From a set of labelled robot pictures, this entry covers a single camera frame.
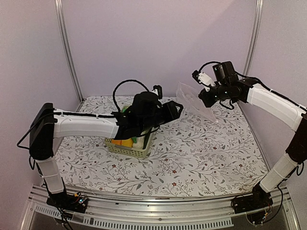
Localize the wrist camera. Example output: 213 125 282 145
192 70 215 87
152 85 163 99

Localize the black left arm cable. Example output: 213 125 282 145
112 80 151 113

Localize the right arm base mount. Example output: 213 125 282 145
231 190 273 214

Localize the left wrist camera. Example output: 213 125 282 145
152 85 163 99

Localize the orange fruit toy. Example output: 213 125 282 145
111 139 122 145

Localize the floral patterned tablecloth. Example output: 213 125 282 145
55 105 268 196

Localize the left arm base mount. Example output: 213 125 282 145
47 190 89 213

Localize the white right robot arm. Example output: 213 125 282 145
195 73 307 209

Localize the yellow lemon toy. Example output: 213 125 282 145
121 138 134 148

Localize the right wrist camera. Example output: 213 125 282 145
192 70 215 87

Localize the green bok choy toy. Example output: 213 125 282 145
132 135 149 149

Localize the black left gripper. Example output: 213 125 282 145
139 100 183 133

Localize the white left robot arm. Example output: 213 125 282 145
29 92 183 208

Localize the yellow-green fruit toy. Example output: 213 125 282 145
121 105 129 113

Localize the aluminium front rail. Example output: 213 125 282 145
21 185 302 230

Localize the left aluminium frame post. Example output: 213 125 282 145
54 0 84 103

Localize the beige perforated plastic basket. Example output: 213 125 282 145
104 129 156 159

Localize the clear zip top bag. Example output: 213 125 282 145
176 82 218 124

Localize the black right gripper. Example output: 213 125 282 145
199 81 230 107

